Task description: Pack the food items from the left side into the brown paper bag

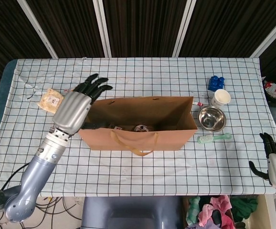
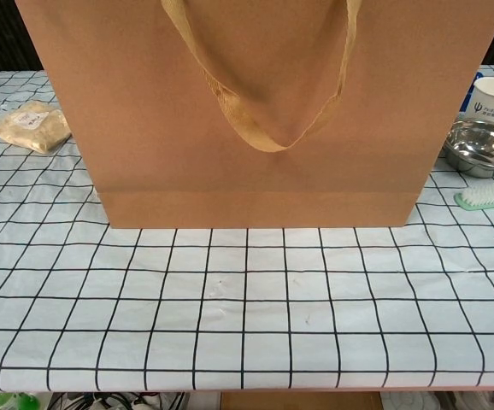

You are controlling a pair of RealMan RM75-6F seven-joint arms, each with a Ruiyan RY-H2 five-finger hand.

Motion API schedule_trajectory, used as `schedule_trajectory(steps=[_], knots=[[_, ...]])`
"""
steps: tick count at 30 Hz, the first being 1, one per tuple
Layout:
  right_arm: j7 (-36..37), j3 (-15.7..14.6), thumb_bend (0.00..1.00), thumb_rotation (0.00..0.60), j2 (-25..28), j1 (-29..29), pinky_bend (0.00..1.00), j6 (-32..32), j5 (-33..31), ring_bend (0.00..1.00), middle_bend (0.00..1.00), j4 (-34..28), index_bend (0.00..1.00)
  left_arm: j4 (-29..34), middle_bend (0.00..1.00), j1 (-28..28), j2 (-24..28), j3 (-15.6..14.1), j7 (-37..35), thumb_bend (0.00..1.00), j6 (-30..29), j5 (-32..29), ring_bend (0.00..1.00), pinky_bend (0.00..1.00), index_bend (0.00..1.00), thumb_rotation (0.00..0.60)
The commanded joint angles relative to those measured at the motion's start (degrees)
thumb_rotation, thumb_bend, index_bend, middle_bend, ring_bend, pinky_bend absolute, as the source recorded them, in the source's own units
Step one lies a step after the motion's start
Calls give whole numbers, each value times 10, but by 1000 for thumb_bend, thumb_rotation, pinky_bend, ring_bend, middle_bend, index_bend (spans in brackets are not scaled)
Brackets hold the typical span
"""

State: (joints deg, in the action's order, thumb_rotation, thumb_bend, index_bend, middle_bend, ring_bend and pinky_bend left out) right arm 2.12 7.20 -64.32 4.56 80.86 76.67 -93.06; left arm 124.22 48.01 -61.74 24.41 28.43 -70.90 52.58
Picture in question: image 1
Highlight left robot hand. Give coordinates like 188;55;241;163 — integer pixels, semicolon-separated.
52;73;114;135

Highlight yellow snack packet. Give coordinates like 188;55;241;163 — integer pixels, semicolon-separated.
39;87;64;114

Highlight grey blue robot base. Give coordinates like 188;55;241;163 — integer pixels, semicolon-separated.
80;197;184;229

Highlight brown paper shopping bag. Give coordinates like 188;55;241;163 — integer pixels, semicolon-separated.
77;96;198;157

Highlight dark green cloth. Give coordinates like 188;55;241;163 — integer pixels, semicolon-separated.
230;197;258;220

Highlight green toothbrush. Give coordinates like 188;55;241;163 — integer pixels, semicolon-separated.
197;133;232;144

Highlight pink cloth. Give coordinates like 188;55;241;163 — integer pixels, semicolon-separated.
198;195;235;229

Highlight stainless steel bowl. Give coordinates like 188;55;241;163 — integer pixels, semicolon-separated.
197;105;227;132

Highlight white black checked tablecloth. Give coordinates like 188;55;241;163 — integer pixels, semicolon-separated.
0;57;276;198

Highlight teal patterned cloth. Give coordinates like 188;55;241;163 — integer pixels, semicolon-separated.
186;197;201;225

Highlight white paper cup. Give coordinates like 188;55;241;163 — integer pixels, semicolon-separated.
211;89;231;107

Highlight purple cloth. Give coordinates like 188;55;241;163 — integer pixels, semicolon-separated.
187;220;222;229

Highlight blue toy building block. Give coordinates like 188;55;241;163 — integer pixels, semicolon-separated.
208;75;226;92

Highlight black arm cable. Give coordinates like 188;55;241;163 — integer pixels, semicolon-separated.
0;162;32;195

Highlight white partition frame post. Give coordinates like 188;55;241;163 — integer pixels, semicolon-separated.
92;0;112;58
172;0;200;58
250;7;276;58
16;0;59;59

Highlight black floor cable tangle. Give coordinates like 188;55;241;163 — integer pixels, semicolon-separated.
0;197;84;229

